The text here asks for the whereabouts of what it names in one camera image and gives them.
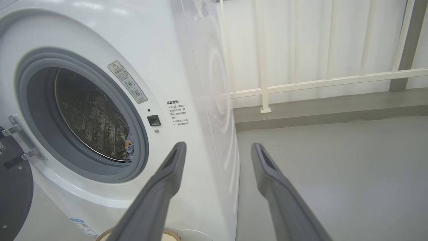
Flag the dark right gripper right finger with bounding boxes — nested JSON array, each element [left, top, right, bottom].
[[250, 143, 333, 241]]

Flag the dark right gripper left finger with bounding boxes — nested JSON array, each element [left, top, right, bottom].
[[106, 141, 187, 241]]

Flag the blue patterned clothes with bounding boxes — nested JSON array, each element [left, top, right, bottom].
[[124, 132, 135, 161]]

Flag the round black glass washer door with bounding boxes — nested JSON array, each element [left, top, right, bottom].
[[0, 126, 34, 241]]

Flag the cream basket with brown rim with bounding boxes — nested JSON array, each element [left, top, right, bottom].
[[95, 227, 183, 241]]

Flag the grey rubber door seal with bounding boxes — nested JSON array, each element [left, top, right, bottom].
[[15, 48, 150, 183]]

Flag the metal door hinge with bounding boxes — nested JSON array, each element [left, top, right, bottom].
[[1, 114, 46, 162]]

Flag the white front-load washing machine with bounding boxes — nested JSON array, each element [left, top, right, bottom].
[[0, 0, 242, 241]]

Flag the round white drain filter cover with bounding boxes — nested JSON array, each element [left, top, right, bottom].
[[177, 229, 213, 241]]

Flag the blue energy label sticker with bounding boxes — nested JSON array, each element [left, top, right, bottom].
[[70, 218, 99, 237]]

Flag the steel washer drum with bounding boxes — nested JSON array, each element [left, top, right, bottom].
[[55, 68, 131, 163]]

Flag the warning sticker with red triangle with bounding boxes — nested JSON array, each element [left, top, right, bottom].
[[107, 60, 148, 104]]

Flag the white metal railing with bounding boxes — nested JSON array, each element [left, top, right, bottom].
[[217, 0, 428, 114]]

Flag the grey pillar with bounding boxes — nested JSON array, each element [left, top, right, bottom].
[[389, 0, 428, 93]]

